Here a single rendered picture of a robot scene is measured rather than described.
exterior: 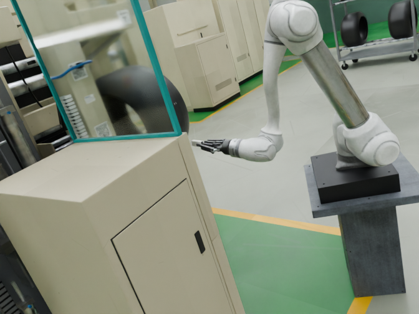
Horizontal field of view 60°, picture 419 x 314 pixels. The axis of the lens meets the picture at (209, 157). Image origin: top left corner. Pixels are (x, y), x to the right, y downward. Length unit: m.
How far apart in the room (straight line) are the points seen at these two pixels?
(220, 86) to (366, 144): 5.47
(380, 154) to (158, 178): 0.90
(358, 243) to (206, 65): 5.14
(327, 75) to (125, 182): 0.86
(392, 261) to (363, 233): 0.22
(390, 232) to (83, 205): 1.50
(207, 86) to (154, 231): 5.70
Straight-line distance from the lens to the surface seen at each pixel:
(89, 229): 0.90
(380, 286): 2.18
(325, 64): 1.43
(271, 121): 1.73
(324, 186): 1.71
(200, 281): 1.19
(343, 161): 1.83
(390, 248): 2.04
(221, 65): 6.95
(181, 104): 1.88
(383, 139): 1.54
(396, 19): 6.85
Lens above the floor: 1.56
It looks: 20 degrees down
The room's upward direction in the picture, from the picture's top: 17 degrees counter-clockwise
